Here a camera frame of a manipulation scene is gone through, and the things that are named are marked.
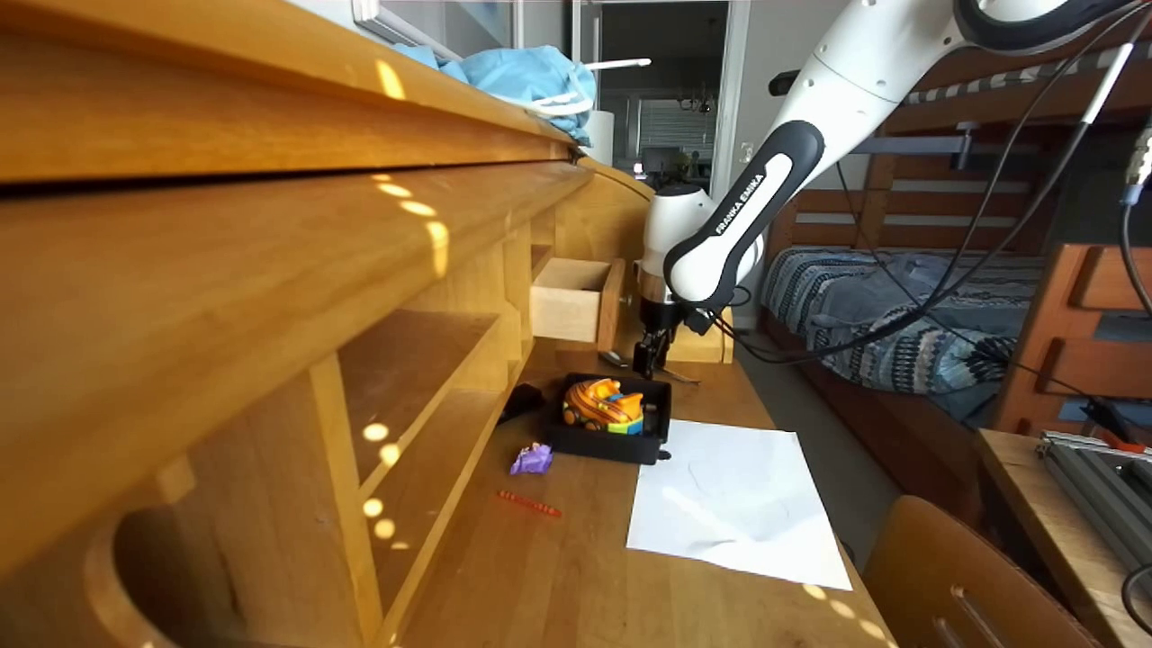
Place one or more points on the striped bed mattress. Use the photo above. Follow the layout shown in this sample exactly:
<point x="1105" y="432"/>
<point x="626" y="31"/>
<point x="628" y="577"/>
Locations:
<point x="903" y="323"/>

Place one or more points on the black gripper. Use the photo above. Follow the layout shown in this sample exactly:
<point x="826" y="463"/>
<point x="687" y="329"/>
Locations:
<point x="661" y="324"/>

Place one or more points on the blue crumpled cloth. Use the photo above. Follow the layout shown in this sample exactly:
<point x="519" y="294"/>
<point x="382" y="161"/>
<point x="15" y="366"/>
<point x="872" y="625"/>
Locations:
<point x="529" y="78"/>

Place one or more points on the white paper sheet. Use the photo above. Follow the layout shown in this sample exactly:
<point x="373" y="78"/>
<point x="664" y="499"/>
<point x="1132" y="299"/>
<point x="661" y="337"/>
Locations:
<point x="736" y="499"/>

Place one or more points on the wooden chair back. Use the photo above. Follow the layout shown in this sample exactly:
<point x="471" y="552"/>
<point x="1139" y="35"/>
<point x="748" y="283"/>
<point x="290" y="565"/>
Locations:
<point x="940" y="583"/>

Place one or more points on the small purple object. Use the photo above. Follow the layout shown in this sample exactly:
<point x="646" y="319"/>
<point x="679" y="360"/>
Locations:
<point x="531" y="457"/>

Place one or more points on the wooden desk hutch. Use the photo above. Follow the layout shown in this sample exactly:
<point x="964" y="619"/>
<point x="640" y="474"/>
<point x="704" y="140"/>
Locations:
<point x="266" y="294"/>

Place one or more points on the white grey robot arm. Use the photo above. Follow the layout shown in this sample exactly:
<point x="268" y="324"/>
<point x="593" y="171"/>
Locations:
<point x="872" y="56"/>

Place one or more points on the aluminium rail frame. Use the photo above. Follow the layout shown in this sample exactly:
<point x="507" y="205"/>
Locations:
<point x="1112" y="491"/>

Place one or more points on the black plastic tray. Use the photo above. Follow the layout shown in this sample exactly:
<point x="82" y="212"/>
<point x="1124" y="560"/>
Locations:
<point x="646" y="447"/>

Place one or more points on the small wooden drawer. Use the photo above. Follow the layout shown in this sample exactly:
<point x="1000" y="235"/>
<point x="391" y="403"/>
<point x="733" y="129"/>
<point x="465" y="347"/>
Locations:
<point x="579" y="299"/>

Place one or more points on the orange toy in tray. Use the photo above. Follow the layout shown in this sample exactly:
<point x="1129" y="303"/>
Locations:
<point x="604" y="403"/>

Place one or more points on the wooden bunk bed frame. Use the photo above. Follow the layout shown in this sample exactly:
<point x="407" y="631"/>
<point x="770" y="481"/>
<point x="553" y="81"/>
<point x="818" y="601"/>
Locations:
<point x="1000" y="223"/>

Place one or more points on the white rod on hutch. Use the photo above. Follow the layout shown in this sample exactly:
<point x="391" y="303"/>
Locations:
<point x="617" y="62"/>

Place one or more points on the red pencil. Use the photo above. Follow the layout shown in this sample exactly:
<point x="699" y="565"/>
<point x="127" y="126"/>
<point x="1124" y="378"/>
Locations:
<point x="531" y="506"/>

